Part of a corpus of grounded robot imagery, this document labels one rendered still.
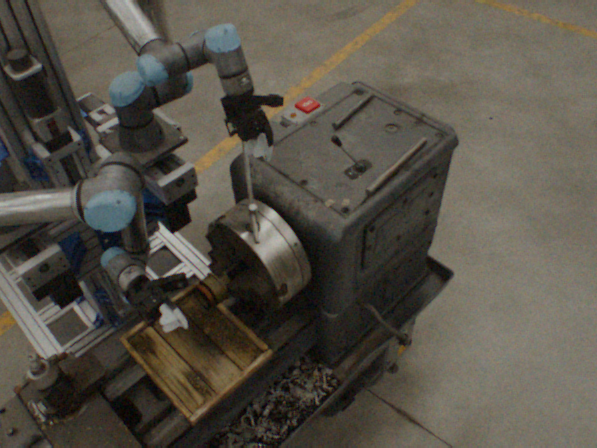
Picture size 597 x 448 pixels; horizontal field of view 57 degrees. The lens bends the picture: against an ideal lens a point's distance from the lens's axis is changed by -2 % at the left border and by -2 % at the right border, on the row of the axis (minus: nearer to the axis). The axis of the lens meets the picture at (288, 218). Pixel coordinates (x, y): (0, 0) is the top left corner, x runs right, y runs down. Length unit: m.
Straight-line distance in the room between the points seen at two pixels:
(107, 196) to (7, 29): 0.60
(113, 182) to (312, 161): 0.57
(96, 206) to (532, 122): 3.16
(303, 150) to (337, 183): 0.17
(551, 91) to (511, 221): 1.33
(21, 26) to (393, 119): 1.12
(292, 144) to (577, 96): 2.97
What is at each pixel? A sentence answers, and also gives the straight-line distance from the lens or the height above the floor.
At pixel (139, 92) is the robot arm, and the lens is 1.80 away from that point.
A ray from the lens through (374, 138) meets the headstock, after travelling 1.72.
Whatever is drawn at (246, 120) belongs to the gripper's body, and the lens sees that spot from 1.38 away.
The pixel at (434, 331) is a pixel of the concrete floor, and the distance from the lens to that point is 2.79.
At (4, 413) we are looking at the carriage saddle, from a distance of 1.79.
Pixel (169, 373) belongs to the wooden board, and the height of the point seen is 0.89.
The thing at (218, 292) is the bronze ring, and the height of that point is 1.11.
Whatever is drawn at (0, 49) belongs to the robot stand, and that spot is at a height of 1.58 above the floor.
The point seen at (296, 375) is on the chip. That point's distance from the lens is 2.01.
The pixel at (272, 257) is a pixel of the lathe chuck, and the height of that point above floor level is 1.20.
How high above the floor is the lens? 2.36
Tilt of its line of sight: 48 degrees down
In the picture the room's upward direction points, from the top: 4 degrees counter-clockwise
